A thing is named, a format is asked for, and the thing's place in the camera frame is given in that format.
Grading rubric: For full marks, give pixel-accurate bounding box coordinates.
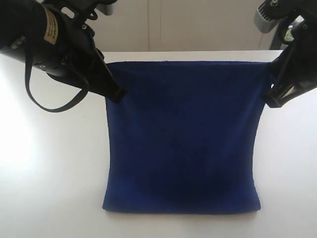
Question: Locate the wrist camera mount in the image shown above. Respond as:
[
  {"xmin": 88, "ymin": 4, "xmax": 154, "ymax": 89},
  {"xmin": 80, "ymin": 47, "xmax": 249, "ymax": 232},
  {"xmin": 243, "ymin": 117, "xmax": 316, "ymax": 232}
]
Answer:
[
  {"xmin": 82, "ymin": 0, "xmax": 117, "ymax": 16},
  {"xmin": 254, "ymin": 0, "xmax": 303, "ymax": 34}
]

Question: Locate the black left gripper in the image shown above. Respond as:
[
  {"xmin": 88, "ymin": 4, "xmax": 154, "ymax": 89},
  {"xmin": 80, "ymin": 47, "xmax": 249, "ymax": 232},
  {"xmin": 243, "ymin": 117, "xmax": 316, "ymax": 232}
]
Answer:
[{"xmin": 32, "ymin": 14, "xmax": 126, "ymax": 103}]

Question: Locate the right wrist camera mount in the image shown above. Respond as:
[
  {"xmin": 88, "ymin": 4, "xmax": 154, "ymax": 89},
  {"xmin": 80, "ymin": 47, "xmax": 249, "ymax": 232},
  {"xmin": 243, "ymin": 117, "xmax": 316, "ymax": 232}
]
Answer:
[{"xmin": 254, "ymin": 0, "xmax": 303, "ymax": 34}]

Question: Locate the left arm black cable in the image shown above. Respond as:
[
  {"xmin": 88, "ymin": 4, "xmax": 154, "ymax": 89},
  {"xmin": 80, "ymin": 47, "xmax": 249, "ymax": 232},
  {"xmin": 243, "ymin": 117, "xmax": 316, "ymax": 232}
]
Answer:
[{"xmin": 24, "ymin": 37, "xmax": 90, "ymax": 114}]

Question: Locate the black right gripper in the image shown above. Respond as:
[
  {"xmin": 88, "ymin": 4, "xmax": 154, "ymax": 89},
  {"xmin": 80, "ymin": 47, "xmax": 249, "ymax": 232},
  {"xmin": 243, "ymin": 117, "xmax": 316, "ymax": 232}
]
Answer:
[{"xmin": 264, "ymin": 9, "xmax": 317, "ymax": 108}]

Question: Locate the left black grey arm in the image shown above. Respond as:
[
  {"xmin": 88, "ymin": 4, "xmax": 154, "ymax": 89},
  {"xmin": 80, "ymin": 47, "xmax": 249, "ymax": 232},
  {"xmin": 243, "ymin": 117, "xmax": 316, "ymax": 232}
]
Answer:
[{"xmin": 0, "ymin": 0, "xmax": 126, "ymax": 102}]

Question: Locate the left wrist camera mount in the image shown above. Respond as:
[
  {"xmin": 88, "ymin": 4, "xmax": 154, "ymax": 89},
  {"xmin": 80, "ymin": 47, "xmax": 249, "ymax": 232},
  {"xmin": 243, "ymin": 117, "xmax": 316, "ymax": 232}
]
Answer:
[{"xmin": 82, "ymin": 0, "xmax": 117, "ymax": 16}]

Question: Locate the blue microfiber towel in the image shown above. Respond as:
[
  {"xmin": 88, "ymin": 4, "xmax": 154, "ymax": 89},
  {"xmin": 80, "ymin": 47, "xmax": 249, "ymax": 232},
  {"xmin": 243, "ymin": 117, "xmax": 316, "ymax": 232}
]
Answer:
[{"xmin": 103, "ymin": 61, "xmax": 274, "ymax": 215}]

